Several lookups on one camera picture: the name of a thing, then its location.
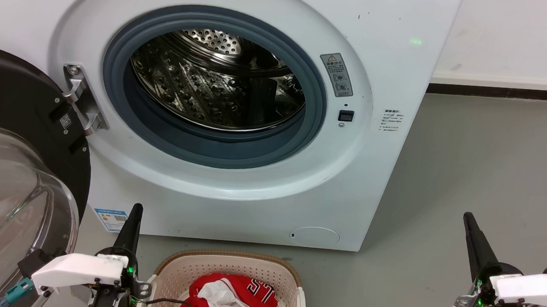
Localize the black baseboard strip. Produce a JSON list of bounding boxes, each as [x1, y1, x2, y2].
[[425, 83, 547, 101]]

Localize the silver metal door hinge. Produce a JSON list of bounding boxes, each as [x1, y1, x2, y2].
[[59, 63, 114, 137]]

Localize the teal cable connector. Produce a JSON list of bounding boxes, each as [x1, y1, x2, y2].
[[0, 277, 35, 307]]

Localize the grey rubber door gasket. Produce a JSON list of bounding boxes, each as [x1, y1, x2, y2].
[[96, 0, 333, 175]]

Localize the round white filter cover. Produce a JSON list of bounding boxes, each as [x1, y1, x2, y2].
[[289, 225, 341, 249]]

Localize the small white text sticker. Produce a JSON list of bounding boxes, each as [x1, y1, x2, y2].
[[381, 108, 404, 134]]

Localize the black washer door with glass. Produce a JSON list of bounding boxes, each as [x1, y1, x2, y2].
[[0, 44, 100, 307]]

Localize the grey warning sticker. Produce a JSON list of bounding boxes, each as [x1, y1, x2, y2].
[[318, 52, 356, 99]]

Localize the blue and white energy label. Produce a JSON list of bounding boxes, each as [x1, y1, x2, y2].
[[92, 208, 129, 233]]

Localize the white front-load washing machine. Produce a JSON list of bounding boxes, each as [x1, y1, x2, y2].
[[0, 0, 463, 257]]

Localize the red and white jersey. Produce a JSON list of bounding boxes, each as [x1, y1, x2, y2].
[[176, 270, 292, 307]]

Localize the stainless steel washing machine drum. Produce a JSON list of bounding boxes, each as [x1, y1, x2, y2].
[[127, 24, 310, 136]]

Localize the cream perforated laundry basket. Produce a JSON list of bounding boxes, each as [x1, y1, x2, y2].
[[143, 245, 310, 307]]

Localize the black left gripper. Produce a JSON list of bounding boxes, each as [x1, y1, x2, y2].
[[91, 201, 157, 307]]

